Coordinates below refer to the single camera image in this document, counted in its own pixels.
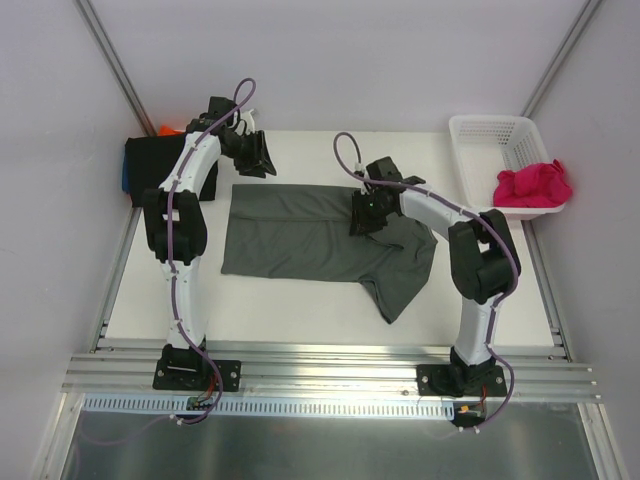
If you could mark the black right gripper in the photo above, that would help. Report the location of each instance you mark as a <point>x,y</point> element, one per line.
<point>364,215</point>

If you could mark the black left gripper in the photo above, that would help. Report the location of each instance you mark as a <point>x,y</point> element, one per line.
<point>252,154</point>

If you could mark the grey t shirt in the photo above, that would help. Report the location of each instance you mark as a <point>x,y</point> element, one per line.
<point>301,232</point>

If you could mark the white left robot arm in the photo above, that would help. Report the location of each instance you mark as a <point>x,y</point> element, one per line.
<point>175,226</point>

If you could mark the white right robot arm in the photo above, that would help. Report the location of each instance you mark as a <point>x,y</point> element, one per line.
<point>483,262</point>

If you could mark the folded orange t shirt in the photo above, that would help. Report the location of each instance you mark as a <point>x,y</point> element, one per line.
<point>165,130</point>

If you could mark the folded black t shirt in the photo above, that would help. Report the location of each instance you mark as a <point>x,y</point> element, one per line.
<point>150,161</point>

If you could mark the folded blue t shirt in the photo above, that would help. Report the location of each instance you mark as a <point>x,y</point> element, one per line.
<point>125,177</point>

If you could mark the white plastic basket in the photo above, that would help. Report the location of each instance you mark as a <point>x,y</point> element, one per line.
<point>483,146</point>

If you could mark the pink t shirt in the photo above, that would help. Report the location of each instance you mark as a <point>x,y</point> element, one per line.
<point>540,185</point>

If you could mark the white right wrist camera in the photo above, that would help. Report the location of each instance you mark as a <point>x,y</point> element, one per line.
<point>360,172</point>

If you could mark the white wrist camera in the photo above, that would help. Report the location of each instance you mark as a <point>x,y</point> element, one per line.
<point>360,172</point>
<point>245,122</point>

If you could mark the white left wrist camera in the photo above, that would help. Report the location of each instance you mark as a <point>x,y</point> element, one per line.
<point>245,122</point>

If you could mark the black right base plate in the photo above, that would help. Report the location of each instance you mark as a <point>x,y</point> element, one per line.
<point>449,380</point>

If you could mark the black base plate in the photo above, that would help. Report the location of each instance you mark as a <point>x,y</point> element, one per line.
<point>187,370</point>
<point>449,380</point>

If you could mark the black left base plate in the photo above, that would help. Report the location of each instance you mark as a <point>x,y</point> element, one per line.
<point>187,370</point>

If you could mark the aluminium mounting rail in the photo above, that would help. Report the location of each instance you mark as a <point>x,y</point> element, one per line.
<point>330,371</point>

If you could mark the aluminium left frame post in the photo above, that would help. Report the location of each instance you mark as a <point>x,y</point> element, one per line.
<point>100,35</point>

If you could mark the white slotted cable duct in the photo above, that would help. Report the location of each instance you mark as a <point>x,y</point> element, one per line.
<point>272,407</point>

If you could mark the aluminium corner frame post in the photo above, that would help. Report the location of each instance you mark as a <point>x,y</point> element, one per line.
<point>577,29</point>

